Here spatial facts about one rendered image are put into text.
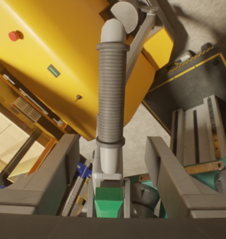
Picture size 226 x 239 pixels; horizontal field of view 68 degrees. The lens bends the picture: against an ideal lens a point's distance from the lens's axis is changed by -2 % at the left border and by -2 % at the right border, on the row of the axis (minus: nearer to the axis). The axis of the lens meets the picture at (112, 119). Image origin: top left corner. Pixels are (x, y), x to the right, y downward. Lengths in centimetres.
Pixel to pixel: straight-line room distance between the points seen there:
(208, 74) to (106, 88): 118
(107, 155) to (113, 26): 16
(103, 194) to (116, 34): 20
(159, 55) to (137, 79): 29
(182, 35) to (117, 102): 138
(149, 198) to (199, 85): 87
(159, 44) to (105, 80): 103
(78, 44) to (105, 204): 73
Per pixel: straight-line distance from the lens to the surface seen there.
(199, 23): 155
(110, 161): 24
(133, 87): 98
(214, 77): 137
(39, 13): 86
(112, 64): 20
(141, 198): 91
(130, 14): 110
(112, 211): 25
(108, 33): 21
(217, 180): 77
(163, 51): 124
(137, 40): 73
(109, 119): 21
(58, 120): 125
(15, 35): 85
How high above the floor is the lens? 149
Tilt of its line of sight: 43 degrees down
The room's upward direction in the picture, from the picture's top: 157 degrees counter-clockwise
